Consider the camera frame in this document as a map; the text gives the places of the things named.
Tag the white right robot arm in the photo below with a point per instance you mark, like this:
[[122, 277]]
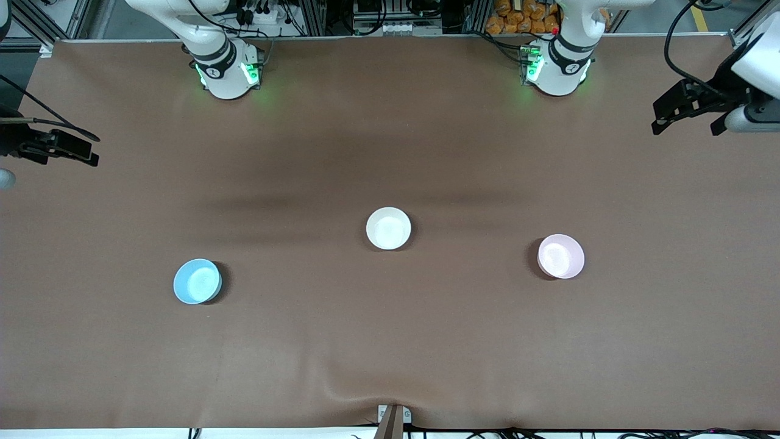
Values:
[[225, 70]]

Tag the aluminium frame bars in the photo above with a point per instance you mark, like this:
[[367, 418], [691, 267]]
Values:
[[82, 18], [752, 27]]

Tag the pink bowl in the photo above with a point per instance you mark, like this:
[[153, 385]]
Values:
[[560, 256]]

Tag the metal table clamp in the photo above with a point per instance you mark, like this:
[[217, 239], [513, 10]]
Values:
[[393, 424]]

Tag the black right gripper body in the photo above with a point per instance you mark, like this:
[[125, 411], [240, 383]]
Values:
[[12, 140]]

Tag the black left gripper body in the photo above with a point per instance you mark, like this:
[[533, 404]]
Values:
[[723, 86]]

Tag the blue bowl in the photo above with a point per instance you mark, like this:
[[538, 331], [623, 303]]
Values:
[[197, 281]]

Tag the brown table cloth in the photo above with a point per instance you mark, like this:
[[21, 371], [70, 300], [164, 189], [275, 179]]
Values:
[[390, 341]]

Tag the white power strip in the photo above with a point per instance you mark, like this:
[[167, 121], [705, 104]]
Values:
[[402, 28]]

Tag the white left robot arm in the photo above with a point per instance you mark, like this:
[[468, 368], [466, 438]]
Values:
[[557, 64]]

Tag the orange snack bags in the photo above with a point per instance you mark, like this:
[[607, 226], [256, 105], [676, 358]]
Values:
[[518, 21]]

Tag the white bowl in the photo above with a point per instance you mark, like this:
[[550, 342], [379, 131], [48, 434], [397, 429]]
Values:
[[389, 228]]

